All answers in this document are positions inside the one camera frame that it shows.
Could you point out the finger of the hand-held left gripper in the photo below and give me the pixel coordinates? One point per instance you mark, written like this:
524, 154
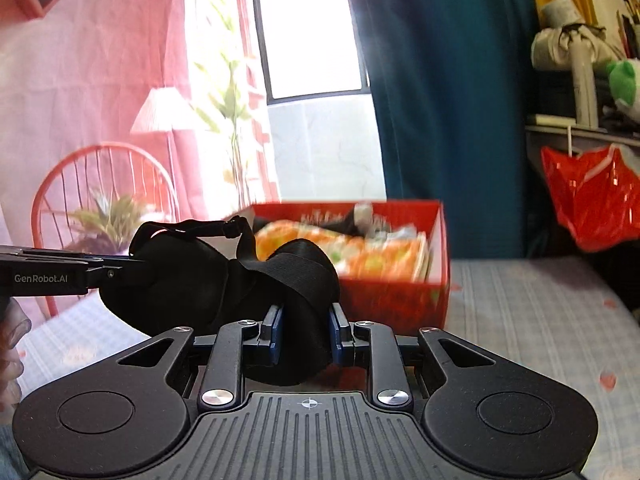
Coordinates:
110, 270

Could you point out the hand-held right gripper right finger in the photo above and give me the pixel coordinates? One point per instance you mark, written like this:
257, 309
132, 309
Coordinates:
340, 340

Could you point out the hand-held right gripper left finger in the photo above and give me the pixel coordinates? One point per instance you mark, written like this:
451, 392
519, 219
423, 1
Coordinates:
272, 340

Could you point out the red strawberry print cardboard box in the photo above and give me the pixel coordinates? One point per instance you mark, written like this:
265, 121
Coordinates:
395, 305

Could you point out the orange floral cloth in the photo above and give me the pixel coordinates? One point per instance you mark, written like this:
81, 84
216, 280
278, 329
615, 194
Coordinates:
375, 260

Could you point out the person's left hand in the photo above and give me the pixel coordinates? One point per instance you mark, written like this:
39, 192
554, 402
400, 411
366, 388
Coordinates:
12, 330

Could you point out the dark blue curtain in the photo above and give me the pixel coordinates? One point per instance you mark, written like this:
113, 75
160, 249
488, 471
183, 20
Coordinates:
450, 85

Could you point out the red plastic bag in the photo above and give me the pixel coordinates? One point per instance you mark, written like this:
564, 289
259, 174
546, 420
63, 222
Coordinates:
595, 200

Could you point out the pale yellow notepad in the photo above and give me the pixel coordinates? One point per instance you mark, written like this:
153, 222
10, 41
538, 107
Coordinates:
552, 120

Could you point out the dark framed window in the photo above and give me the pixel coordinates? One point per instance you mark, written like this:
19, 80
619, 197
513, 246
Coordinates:
310, 35

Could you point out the tall white bottle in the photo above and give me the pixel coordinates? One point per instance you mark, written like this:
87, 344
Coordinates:
585, 90

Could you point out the beige cloth bag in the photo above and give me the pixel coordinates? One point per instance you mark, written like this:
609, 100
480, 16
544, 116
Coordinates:
550, 45

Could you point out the green and white plush toy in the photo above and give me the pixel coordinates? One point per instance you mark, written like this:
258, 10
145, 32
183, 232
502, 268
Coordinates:
625, 80

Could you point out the white cylindrical object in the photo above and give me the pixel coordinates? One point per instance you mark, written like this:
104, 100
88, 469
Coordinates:
562, 10

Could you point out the bunch of makeup brushes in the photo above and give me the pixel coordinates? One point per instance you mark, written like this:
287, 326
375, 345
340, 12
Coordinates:
631, 25

